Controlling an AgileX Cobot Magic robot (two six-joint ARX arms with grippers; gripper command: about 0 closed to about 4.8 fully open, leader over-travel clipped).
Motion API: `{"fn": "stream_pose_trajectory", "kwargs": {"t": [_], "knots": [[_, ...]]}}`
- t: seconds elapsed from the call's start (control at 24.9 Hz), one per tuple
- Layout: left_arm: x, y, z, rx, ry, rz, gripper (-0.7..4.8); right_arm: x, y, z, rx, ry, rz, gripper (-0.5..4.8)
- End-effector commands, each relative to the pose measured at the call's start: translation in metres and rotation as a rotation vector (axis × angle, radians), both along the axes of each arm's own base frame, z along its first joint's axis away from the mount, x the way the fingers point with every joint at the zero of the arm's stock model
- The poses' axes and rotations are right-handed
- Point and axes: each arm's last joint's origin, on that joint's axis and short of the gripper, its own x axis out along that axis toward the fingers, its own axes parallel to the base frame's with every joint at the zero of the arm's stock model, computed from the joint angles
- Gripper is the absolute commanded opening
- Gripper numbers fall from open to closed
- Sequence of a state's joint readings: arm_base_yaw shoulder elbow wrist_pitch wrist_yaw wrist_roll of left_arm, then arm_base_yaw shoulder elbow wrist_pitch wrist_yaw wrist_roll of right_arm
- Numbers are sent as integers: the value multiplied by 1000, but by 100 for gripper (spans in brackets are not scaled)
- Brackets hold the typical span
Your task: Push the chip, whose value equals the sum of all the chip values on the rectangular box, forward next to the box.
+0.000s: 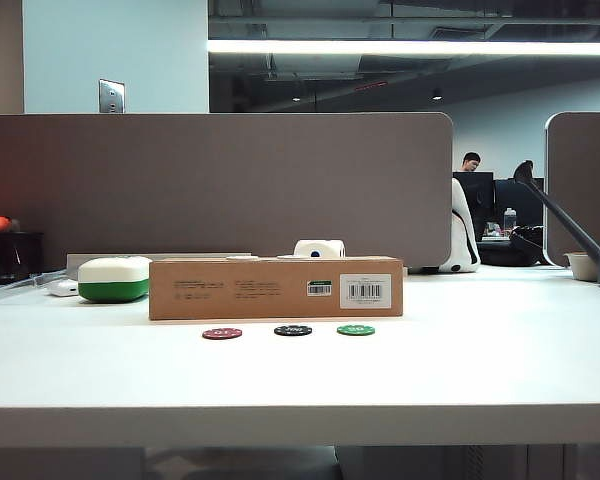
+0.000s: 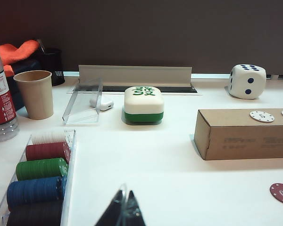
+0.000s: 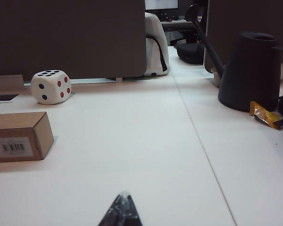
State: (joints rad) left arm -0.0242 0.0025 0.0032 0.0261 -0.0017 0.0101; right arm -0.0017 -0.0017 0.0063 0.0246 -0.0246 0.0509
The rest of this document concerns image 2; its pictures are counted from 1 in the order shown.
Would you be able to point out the green chip stack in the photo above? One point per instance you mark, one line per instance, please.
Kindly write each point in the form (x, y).
(40, 168)

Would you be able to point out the brown cardboard box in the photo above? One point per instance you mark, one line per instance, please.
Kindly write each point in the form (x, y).
(245, 141)

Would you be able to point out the brown paper cup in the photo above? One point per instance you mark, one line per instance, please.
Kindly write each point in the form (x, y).
(35, 99)

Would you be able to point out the clear red-label water bottle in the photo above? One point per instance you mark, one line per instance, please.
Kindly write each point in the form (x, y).
(2, 106)

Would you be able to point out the wide brown desk partition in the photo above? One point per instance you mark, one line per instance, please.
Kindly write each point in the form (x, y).
(155, 35)

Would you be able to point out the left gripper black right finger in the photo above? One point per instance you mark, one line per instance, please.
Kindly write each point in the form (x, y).
(135, 212)

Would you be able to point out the clear acrylic lid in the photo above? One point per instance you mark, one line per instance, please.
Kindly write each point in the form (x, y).
(85, 113)

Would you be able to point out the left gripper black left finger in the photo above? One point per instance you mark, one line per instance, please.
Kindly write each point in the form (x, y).
(115, 212)

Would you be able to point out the orange cloth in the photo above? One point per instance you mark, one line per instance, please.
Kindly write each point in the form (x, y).
(16, 53)

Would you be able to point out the red chip stack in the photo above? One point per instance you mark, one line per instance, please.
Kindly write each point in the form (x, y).
(44, 151)

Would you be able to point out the black chip stack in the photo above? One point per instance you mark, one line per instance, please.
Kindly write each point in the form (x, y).
(35, 216)

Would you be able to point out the blue chip stack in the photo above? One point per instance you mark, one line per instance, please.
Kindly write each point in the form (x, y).
(33, 191)

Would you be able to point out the white green mahjong tile block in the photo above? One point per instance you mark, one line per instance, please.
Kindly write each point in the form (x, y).
(143, 106)

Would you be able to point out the white earbuds case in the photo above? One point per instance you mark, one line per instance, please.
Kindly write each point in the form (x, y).
(106, 104)

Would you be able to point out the clear chip tray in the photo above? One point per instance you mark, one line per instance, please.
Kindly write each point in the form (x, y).
(70, 150)

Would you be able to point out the black mesh pen holder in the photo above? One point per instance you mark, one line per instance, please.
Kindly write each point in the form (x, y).
(53, 63)

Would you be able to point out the white chip stack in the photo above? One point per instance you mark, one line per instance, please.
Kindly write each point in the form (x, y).
(49, 139)

